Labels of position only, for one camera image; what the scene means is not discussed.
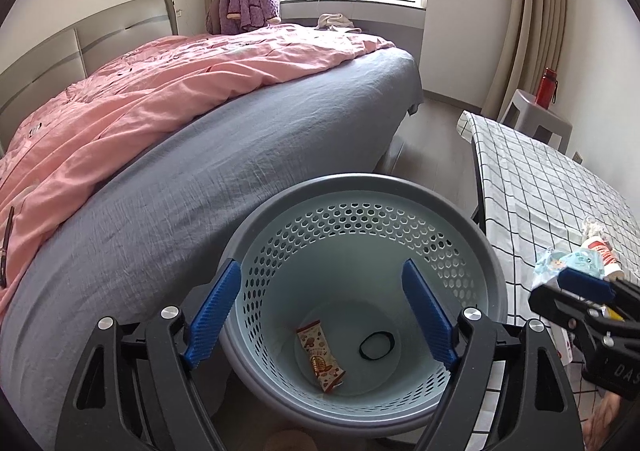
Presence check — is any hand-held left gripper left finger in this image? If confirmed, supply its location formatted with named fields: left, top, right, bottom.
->
left=55, top=258, right=243, bottom=451

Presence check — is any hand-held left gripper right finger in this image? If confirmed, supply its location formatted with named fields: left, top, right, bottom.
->
left=401, top=258, right=586, bottom=451

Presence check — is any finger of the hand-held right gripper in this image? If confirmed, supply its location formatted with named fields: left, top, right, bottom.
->
left=559, top=268, right=640, bottom=322
left=529, top=283, right=608, bottom=332

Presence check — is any light blue wet wipe packet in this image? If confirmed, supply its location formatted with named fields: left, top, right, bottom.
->
left=532, top=247, right=608, bottom=289

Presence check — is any red white paper cup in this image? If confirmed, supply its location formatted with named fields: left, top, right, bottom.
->
left=580, top=237, right=623, bottom=279

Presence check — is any grey perforated plastic basket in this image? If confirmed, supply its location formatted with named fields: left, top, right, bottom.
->
left=218, top=173, right=510, bottom=434

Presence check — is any person's right hand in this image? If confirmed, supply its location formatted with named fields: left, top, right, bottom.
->
left=584, top=391, right=626, bottom=451

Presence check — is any crumpled written paper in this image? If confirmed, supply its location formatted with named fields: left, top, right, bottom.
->
left=580, top=217, right=608, bottom=239

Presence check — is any white checkered tablecloth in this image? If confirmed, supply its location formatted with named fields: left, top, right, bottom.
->
left=457, top=111, right=640, bottom=451

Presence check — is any red white snack wrapper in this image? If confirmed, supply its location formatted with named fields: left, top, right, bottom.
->
left=297, top=321, right=347, bottom=394

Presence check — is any bed with grey sheet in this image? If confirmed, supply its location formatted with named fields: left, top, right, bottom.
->
left=0, top=48, right=423, bottom=451

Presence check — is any grey plastic stool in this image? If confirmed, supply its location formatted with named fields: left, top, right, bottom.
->
left=497, top=89, right=573, bottom=154

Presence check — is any red water bottle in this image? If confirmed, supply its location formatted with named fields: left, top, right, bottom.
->
left=534, top=67, right=558, bottom=108

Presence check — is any pink blanket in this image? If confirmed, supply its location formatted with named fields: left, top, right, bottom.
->
left=0, top=23, right=398, bottom=317

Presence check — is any dark brown chair back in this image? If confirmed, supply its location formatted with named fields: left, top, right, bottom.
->
left=206, top=0, right=226, bottom=35

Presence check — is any grey padded headboard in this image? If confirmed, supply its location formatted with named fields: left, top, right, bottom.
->
left=0, top=0, right=179, bottom=156

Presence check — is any white crumpled cloth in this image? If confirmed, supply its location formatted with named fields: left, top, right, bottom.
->
left=316, top=13, right=362, bottom=34

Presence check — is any black hair tie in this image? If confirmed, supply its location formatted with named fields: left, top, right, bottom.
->
left=359, top=331, right=396, bottom=361

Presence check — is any black table frame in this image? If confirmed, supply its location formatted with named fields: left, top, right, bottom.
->
left=470, top=138, right=487, bottom=234

